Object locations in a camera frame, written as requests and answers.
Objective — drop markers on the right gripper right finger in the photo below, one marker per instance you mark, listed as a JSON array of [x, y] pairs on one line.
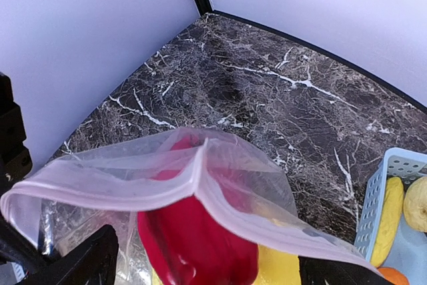
[[321, 272]]

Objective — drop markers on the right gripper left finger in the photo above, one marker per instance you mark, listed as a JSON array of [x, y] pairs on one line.
[[93, 261]]

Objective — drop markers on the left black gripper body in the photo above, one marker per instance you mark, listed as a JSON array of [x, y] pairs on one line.
[[16, 161]]

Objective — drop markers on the yellow bell pepper toy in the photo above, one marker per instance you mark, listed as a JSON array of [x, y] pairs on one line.
[[274, 267]]

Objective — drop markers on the clear zip top bag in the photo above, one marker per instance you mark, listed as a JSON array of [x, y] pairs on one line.
[[241, 188]]

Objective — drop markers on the orange fruit toy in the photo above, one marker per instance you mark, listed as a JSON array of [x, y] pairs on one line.
[[394, 276]]

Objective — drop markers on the light blue plastic basket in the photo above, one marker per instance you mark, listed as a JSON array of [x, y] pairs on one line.
[[407, 252]]

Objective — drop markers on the yellow banana toy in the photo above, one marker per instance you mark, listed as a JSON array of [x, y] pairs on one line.
[[389, 221]]

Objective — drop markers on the yellow potato toy back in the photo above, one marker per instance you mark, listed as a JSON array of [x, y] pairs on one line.
[[414, 207]]

